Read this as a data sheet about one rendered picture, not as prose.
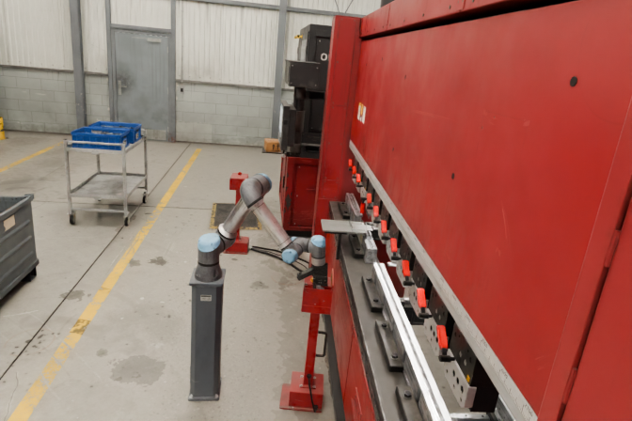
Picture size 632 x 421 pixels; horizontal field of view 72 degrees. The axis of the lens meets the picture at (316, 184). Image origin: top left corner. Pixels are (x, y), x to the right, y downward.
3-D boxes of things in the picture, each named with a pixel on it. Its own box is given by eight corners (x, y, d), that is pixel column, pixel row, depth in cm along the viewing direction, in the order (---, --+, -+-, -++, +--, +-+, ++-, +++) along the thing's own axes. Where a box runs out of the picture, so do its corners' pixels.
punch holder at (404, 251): (395, 271, 181) (401, 234, 177) (415, 272, 182) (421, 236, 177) (403, 289, 167) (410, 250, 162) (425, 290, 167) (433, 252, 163)
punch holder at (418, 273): (407, 296, 162) (414, 256, 157) (429, 297, 163) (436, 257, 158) (418, 319, 148) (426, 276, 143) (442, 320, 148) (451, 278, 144)
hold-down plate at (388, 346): (374, 325, 193) (375, 319, 193) (387, 325, 194) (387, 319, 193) (388, 372, 165) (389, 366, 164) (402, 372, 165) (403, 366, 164)
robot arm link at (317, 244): (312, 233, 234) (327, 235, 231) (312, 252, 237) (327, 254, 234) (308, 239, 226) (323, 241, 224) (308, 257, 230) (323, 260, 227)
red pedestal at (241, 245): (225, 244, 460) (228, 169, 436) (248, 246, 462) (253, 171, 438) (222, 253, 441) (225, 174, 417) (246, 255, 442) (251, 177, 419)
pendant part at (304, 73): (278, 152, 408) (285, 58, 384) (304, 154, 412) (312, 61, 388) (281, 165, 360) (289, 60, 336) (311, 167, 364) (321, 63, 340)
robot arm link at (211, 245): (193, 261, 235) (193, 238, 231) (206, 252, 247) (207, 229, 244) (212, 266, 232) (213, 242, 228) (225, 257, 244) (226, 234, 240)
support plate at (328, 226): (321, 220, 279) (321, 219, 279) (360, 223, 281) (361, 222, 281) (323, 231, 262) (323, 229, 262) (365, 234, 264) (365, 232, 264)
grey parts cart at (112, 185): (96, 198, 556) (92, 124, 529) (150, 201, 564) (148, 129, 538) (66, 225, 470) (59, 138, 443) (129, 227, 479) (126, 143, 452)
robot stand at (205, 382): (187, 401, 254) (188, 283, 232) (192, 379, 271) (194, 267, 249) (218, 400, 256) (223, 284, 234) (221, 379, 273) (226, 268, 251)
